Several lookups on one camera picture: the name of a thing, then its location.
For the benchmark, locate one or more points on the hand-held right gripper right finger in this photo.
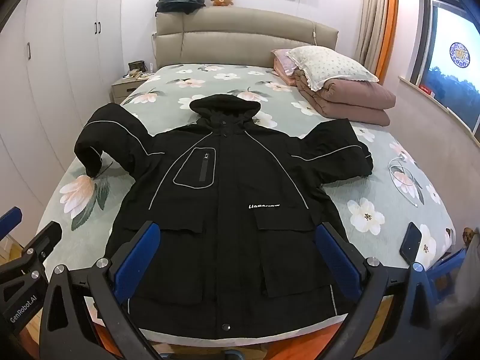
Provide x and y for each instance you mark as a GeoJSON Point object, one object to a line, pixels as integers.
{"type": "Point", "coordinates": [335, 258]}

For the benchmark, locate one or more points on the brown handbag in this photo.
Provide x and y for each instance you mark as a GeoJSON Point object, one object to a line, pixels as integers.
{"type": "Point", "coordinates": [137, 66]}

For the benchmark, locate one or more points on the folded dark clothes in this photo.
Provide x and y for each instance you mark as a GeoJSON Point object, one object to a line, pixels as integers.
{"type": "Point", "coordinates": [182, 2]}

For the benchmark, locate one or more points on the beige and orange curtain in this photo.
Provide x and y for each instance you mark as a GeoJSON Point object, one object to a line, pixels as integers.
{"type": "Point", "coordinates": [377, 18]}

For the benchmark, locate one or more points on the beige nightstand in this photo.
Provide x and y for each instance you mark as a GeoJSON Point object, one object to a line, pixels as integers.
{"type": "Point", "coordinates": [125, 90]}

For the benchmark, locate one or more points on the folded pink quilt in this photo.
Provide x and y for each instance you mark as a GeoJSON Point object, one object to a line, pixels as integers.
{"type": "Point", "coordinates": [356, 101]}

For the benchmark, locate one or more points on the round blue window sticker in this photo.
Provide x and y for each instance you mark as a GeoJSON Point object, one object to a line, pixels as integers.
{"type": "Point", "coordinates": [460, 55]}

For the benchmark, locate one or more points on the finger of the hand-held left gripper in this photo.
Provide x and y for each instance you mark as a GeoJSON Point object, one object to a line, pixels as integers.
{"type": "Point", "coordinates": [47, 238]}
{"type": "Point", "coordinates": [8, 220]}

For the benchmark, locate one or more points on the white floral pillow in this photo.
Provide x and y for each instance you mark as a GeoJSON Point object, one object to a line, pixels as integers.
{"type": "Point", "coordinates": [330, 65]}

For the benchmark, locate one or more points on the blue plastic stool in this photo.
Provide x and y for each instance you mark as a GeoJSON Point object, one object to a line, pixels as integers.
{"type": "Point", "coordinates": [446, 270]}

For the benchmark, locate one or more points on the window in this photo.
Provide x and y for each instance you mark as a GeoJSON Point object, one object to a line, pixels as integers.
{"type": "Point", "coordinates": [453, 82]}

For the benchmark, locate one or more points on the black smartphone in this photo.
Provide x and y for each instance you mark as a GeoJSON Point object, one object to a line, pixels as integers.
{"type": "Point", "coordinates": [410, 243]}

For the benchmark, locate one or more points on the small red box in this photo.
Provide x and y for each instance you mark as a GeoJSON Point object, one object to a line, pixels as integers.
{"type": "Point", "coordinates": [426, 90]}

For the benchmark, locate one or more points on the bed with floral sheet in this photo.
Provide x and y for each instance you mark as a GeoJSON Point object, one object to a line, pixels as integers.
{"type": "Point", "coordinates": [210, 82]}

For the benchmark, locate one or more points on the pink pillow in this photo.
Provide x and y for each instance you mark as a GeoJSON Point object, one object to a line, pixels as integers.
{"type": "Point", "coordinates": [281, 62]}

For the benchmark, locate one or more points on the black hooded jacket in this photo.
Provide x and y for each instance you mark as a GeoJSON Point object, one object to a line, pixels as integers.
{"type": "Point", "coordinates": [225, 195]}

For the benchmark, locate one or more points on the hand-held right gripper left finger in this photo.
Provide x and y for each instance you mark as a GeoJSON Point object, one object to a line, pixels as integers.
{"type": "Point", "coordinates": [137, 255]}

